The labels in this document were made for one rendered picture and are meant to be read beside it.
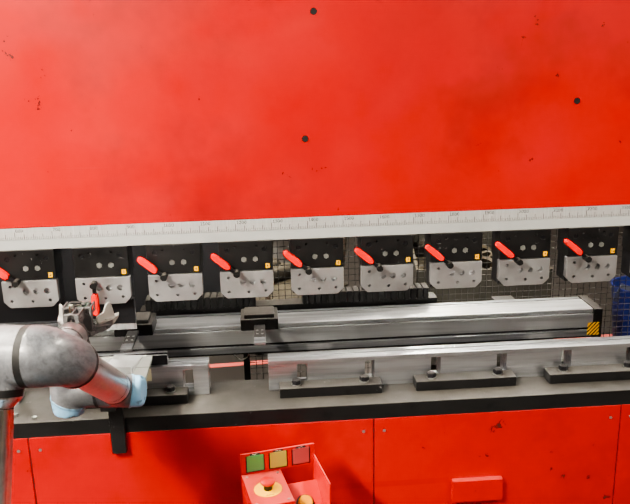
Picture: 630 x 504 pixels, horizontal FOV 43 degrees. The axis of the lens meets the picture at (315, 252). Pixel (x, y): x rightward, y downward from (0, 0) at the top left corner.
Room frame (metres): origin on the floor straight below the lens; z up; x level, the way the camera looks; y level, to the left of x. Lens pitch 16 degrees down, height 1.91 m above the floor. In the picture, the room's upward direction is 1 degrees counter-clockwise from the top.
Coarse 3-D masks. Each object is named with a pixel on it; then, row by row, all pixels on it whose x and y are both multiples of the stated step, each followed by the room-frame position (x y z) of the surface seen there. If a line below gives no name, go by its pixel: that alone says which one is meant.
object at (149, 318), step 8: (136, 312) 2.42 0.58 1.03; (144, 312) 2.42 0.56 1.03; (144, 320) 2.35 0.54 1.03; (152, 320) 2.38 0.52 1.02; (144, 328) 2.34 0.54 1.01; (152, 328) 2.35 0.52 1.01; (120, 336) 2.34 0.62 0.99; (128, 336) 2.29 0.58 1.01; (136, 336) 2.29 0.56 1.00; (128, 344) 2.22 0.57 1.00
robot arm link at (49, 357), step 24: (24, 336) 1.34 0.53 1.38; (48, 336) 1.35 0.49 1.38; (72, 336) 1.39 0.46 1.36; (24, 360) 1.31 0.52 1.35; (48, 360) 1.32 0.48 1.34; (72, 360) 1.35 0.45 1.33; (96, 360) 1.42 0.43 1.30; (48, 384) 1.34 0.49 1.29; (72, 384) 1.37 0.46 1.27; (96, 384) 1.47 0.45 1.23; (120, 384) 1.58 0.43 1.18; (144, 384) 1.69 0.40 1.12
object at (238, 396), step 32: (224, 384) 2.21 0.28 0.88; (256, 384) 2.20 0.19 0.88; (544, 384) 2.16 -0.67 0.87; (576, 384) 2.15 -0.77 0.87; (608, 384) 2.15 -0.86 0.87; (96, 416) 2.02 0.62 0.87; (128, 416) 2.01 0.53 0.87; (160, 416) 2.01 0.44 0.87; (192, 416) 2.02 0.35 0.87; (224, 416) 2.03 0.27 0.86; (256, 416) 2.03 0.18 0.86; (288, 416) 2.04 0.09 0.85; (320, 416) 2.04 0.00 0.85; (352, 416) 2.05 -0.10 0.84; (384, 416) 2.06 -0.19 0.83
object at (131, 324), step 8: (104, 304) 2.14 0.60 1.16; (112, 304) 2.14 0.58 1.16; (120, 304) 2.15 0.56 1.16; (128, 304) 2.15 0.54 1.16; (120, 312) 2.14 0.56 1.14; (128, 312) 2.15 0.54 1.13; (120, 320) 2.14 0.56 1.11; (128, 320) 2.15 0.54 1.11; (136, 320) 2.16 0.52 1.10; (112, 328) 2.15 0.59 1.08; (120, 328) 2.15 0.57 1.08; (128, 328) 2.16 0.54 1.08; (136, 328) 2.16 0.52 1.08
